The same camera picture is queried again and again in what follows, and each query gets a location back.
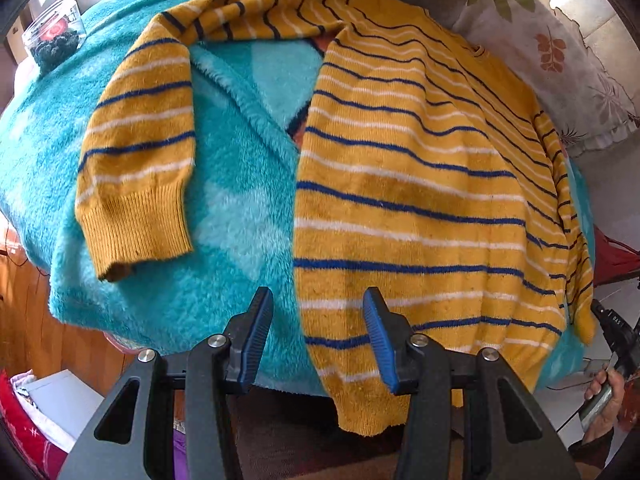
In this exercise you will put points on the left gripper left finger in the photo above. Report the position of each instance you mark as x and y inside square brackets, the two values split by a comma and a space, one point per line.
[247, 333]

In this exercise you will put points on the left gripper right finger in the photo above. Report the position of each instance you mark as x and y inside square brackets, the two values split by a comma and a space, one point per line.
[388, 333]

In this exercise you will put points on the yellow striped knit sweater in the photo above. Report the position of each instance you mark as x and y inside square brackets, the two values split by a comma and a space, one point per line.
[427, 170]

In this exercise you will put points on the person's right hand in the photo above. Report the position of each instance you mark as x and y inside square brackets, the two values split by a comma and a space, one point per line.
[604, 398]

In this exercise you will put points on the white paper box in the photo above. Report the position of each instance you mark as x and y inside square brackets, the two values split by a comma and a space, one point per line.
[60, 405]

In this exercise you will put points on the red patterned fabric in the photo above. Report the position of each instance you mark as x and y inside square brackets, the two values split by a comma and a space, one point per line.
[42, 456]

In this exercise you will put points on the teal cartoon fleece blanket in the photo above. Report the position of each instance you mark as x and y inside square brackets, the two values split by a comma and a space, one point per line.
[249, 101]

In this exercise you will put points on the leaf print ruffled pillow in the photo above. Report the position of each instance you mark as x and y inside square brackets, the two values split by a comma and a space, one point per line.
[590, 109]

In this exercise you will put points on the clear glass jar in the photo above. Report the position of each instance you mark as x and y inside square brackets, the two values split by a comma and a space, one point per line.
[55, 35]

